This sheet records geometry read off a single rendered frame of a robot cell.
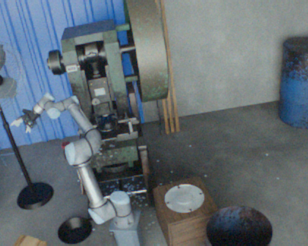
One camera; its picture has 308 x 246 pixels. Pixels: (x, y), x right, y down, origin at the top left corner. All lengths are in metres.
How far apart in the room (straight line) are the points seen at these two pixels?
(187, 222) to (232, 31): 2.31
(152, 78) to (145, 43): 0.23
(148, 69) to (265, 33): 2.23
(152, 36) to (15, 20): 1.90
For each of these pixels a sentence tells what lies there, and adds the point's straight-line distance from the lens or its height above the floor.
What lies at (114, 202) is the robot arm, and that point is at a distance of 2.12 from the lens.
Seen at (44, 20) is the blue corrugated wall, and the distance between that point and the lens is 3.65.
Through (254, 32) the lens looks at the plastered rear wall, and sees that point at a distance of 4.06.
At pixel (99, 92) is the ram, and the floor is 1.06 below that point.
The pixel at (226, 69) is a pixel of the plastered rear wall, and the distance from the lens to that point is 4.08.
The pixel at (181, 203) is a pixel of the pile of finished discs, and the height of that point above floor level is 0.35.
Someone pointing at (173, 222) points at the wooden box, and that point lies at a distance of 2.38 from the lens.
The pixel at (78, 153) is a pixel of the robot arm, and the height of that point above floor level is 1.03.
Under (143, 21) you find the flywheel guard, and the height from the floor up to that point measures 1.59.
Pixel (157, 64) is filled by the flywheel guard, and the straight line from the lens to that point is 2.16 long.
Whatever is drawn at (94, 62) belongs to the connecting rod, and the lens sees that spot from 2.50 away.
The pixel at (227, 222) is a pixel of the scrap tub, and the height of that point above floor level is 0.33.
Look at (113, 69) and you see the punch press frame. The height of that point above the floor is 1.24.
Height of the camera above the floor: 2.11
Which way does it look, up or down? 35 degrees down
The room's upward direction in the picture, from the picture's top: 11 degrees counter-clockwise
